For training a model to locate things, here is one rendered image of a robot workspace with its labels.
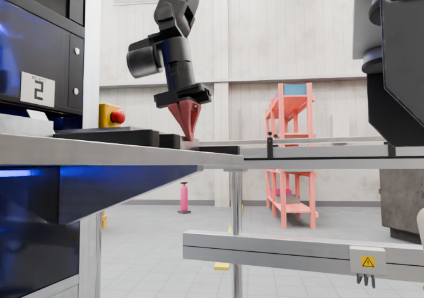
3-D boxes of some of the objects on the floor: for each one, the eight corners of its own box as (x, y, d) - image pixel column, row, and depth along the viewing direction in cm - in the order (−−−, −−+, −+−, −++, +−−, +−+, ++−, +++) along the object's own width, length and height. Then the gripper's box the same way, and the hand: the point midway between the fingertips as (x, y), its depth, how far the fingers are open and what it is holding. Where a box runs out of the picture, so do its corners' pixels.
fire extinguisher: (179, 212, 628) (179, 181, 632) (192, 212, 625) (192, 181, 629) (176, 214, 604) (176, 182, 608) (189, 214, 601) (189, 182, 605)
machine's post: (50, 536, 79) (74, -277, 95) (69, 511, 85) (88, -252, 101) (72, 547, 77) (92, -287, 93) (90, 521, 82) (106, -262, 99)
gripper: (147, 67, 67) (159, 145, 65) (195, 53, 64) (208, 134, 62) (163, 76, 73) (175, 146, 71) (207, 63, 70) (220, 137, 68)
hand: (189, 136), depth 67 cm, fingers closed
